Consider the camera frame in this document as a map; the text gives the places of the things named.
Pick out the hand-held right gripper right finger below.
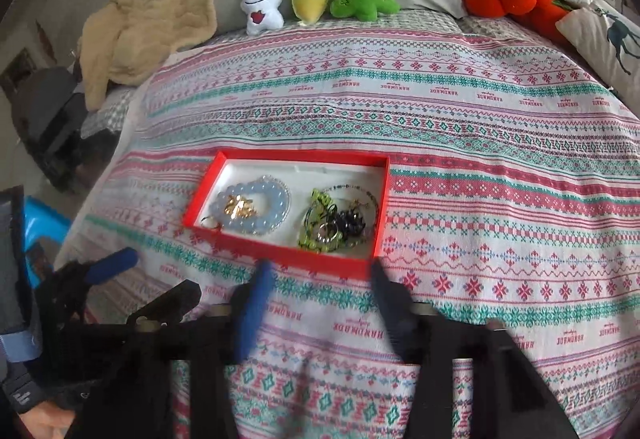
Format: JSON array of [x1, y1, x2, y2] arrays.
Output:
[[371, 260, 577, 439]]

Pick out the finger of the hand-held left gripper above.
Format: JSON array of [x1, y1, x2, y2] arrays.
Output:
[[42, 246, 140, 320], [126, 278, 202, 326]]

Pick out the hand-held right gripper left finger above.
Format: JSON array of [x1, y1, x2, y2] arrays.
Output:
[[65, 260, 276, 439]]

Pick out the red jewelry box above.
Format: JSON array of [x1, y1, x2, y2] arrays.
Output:
[[182, 149, 391, 281]]

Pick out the pale blue bead bracelet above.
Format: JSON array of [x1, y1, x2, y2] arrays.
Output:
[[201, 175, 294, 236]]

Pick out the green bead bracelet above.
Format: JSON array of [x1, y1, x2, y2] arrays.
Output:
[[297, 188, 346, 251]]

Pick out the metal ring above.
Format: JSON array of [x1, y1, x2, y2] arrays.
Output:
[[312, 223, 344, 246]]

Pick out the black charm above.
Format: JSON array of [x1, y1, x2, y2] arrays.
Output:
[[335, 209, 369, 238]]

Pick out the dark bead chain bracelet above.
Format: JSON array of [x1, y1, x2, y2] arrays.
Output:
[[320, 183, 384, 241]]

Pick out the person's left hand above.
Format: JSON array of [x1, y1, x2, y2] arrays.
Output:
[[17, 401, 78, 439]]

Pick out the bright blue object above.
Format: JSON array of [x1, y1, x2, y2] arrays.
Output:
[[22, 196, 72, 286]]

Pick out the dark chair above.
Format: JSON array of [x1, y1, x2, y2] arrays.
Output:
[[10, 66, 117, 193]]

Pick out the patterned bedspread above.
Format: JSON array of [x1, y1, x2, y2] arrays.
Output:
[[52, 32, 640, 439]]

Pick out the beige quilted blanket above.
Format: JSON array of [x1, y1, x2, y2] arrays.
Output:
[[80, 0, 249, 113]]

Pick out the white bunny plush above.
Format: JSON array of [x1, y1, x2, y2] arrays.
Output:
[[241, 0, 285, 36]]

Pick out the deer print pillow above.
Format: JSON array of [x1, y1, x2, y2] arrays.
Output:
[[555, 4, 640, 96]]

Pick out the wall picture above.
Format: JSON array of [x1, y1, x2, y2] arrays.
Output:
[[0, 48, 39, 96], [34, 20, 57, 66]]

